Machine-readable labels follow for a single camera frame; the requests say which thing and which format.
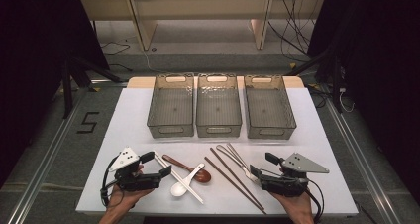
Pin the silver metal fork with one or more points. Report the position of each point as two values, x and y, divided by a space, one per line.
231 158
236 154

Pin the white table sheet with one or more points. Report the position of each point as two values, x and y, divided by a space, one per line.
132 125

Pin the brown wooden spoon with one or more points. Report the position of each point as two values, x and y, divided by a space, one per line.
202 176

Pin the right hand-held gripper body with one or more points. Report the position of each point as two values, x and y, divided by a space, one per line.
285 186

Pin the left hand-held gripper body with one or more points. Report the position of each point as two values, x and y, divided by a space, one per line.
138 181

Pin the black metal stand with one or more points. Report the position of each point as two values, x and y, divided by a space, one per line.
336 85
67 88

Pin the person's left hand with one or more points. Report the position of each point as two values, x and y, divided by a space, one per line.
124 199

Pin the dark brown chopstick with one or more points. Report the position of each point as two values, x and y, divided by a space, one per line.
231 172
236 186

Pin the translucent grey plastic bin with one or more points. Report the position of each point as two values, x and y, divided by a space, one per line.
218 110
171 108
268 111

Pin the person's right hand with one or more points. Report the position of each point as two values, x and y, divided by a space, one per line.
298 205

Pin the beige wooden desk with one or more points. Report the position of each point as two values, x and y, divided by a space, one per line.
198 6

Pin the long metal floor rail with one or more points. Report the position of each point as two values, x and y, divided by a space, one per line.
360 158
43 171

